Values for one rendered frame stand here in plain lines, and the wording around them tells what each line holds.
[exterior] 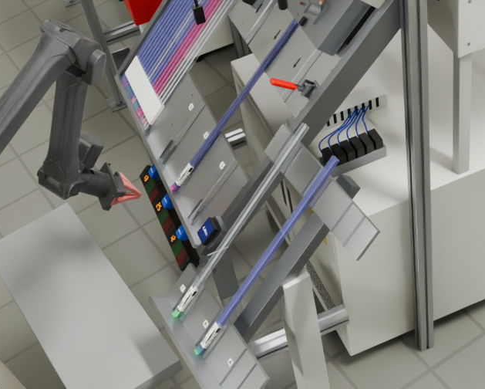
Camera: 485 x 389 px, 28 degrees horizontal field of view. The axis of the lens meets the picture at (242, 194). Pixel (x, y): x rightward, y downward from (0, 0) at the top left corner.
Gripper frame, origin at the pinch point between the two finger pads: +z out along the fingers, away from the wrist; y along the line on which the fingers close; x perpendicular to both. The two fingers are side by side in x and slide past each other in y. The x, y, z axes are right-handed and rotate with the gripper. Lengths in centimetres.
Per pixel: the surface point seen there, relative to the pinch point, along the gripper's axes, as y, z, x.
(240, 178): -15.4, 8.9, -21.8
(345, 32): -17, 6, -62
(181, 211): -8.0, 7.3, -4.1
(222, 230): -23.8, 6.2, -13.0
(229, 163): -9.3, 8.9, -21.1
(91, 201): 79, 46, 61
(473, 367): -35, 103, 2
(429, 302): -25, 81, -8
